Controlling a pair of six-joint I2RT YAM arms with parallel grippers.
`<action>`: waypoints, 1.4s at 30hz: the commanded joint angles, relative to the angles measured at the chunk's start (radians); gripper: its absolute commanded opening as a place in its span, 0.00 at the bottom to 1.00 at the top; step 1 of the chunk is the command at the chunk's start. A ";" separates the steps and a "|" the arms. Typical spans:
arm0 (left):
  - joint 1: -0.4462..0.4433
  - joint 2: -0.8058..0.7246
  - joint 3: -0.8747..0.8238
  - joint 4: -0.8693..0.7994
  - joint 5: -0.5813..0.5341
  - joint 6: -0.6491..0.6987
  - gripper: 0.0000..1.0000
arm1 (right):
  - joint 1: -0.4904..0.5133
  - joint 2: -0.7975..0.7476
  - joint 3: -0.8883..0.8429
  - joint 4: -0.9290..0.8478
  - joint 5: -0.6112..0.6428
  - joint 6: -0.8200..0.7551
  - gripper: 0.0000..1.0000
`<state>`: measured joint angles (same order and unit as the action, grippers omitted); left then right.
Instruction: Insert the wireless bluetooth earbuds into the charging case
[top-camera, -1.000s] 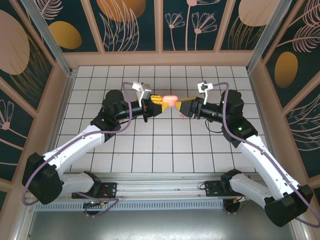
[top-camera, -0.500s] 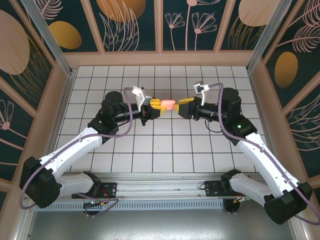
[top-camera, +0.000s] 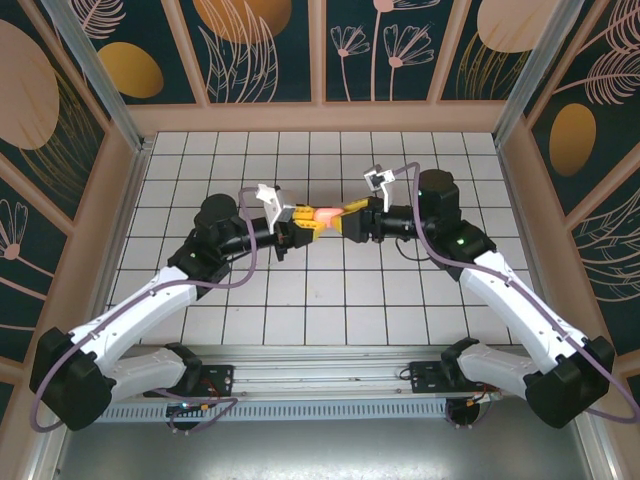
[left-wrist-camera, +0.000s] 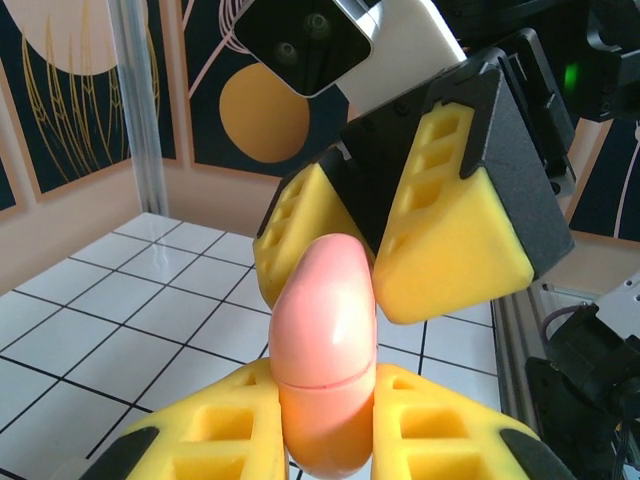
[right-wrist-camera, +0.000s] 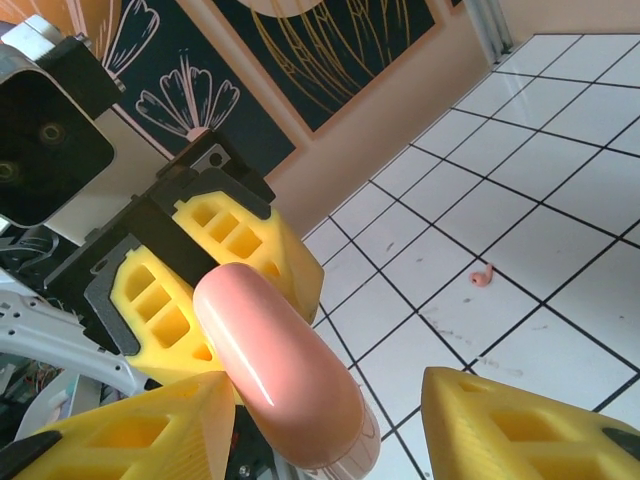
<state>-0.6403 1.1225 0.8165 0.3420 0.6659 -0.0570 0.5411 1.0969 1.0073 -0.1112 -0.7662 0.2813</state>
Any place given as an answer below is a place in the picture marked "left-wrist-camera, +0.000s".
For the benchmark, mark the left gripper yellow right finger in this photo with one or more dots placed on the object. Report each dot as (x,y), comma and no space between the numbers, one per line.
(450,440)

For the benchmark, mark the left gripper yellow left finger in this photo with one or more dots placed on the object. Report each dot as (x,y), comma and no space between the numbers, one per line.
(210,440)

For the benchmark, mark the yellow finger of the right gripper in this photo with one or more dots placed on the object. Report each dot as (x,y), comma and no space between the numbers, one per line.
(450,240)
(305,215)

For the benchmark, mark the pink earbud charging case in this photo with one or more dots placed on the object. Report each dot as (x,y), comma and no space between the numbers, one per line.
(325,350)

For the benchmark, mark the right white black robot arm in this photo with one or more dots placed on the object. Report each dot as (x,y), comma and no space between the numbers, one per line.
(590,390)

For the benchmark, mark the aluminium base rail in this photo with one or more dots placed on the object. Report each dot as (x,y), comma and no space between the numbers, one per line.
(510,350)

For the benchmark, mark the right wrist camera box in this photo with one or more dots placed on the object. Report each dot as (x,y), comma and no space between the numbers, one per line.
(305,50)

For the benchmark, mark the aluminium corner post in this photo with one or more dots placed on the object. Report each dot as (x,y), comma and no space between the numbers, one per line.
(140,125)

